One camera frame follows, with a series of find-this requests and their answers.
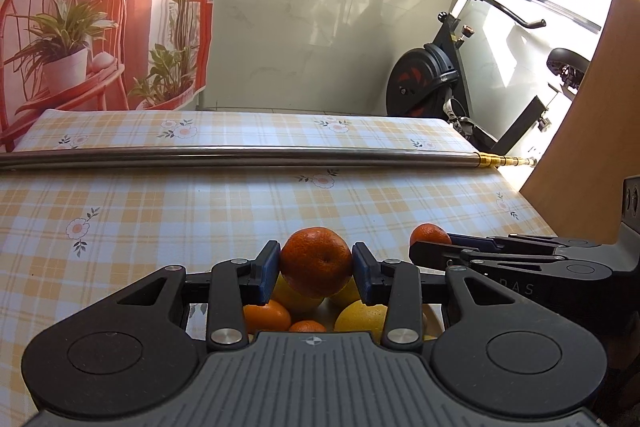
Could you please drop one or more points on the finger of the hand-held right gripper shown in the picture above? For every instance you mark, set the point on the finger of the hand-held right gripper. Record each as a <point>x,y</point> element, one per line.
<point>525,242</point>
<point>430,255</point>

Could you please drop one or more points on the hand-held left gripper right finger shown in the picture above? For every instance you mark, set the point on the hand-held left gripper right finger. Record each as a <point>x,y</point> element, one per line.
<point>363,277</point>

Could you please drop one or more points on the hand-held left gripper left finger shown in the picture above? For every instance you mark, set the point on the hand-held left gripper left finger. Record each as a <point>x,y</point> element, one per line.
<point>267,277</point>

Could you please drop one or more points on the orange tangerine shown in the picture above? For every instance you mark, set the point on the orange tangerine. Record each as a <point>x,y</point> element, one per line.
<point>316,262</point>
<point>306,327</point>
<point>429,234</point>
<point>267,316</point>

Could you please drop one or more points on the greenish yellow orange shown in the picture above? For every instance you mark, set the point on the greenish yellow orange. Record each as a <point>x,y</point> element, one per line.
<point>345,294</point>

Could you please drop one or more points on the yellow citrus fruit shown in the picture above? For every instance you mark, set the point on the yellow citrus fruit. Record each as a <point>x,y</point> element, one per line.
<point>290,299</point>
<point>360,318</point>

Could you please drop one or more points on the metal pole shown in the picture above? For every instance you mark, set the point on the metal pole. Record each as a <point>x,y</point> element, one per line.
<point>250,155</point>

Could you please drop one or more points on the wooden board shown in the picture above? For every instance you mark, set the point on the wooden board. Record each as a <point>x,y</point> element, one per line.
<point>600,132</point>

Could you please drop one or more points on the checked yellow tablecloth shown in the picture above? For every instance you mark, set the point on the checked yellow tablecloth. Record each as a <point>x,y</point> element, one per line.
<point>150,207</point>

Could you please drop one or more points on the black exercise bike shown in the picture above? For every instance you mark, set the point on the black exercise bike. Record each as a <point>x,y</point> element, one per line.
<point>425,77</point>

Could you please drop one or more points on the printed wall tapestry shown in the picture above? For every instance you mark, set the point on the printed wall tapestry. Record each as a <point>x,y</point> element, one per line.
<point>125,7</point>

